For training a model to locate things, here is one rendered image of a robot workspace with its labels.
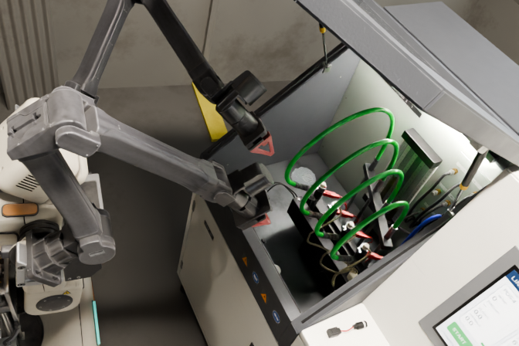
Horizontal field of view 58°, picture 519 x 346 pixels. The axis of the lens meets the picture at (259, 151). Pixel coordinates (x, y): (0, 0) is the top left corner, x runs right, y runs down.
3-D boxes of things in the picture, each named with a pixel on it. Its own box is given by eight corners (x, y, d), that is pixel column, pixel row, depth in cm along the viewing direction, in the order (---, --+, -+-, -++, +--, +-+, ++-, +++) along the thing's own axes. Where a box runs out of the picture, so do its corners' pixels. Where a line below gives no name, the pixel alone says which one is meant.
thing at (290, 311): (198, 189, 178) (204, 161, 166) (209, 186, 180) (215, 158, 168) (276, 342, 145) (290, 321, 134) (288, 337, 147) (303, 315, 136)
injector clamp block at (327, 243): (281, 222, 171) (293, 198, 160) (303, 215, 175) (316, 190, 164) (331, 306, 153) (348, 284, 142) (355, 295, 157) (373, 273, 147)
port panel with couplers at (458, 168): (405, 215, 157) (453, 154, 135) (412, 212, 158) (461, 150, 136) (431, 247, 150) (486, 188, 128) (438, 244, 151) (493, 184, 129)
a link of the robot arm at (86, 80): (129, -15, 141) (110, -36, 132) (167, -8, 137) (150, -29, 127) (70, 123, 135) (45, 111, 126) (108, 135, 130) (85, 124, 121)
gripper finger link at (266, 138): (276, 136, 129) (256, 116, 123) (285, 150, 124) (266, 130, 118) (256, 152, 130) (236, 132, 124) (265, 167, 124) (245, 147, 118)
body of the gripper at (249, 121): (256, 114, 126) (239, 96, 121) (269, 134, 118) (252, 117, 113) (237, 129, 127) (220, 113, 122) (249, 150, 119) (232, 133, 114)
